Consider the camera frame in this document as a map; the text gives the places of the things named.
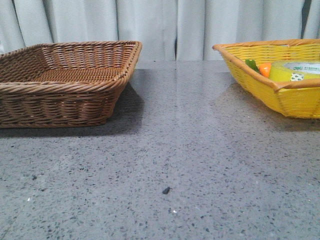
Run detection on yellow packing tape roll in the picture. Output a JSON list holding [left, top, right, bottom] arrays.
[[269, 60, 320, 82]]

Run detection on small black debris piece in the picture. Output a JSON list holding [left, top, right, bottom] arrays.
[[162, 186, 171, 195]]

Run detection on white curtain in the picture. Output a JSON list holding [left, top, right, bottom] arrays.
[[0, 0, 320, 61]]

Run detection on brown wicker basket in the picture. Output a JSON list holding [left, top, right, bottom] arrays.
[[0, 40, 142, 129]]

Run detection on orange toy carrot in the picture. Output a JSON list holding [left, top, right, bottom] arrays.
[[244, 59, 272, 78]]

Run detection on yellow wicker basket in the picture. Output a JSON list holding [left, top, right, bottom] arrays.
[[212, 39, 320, 119]]

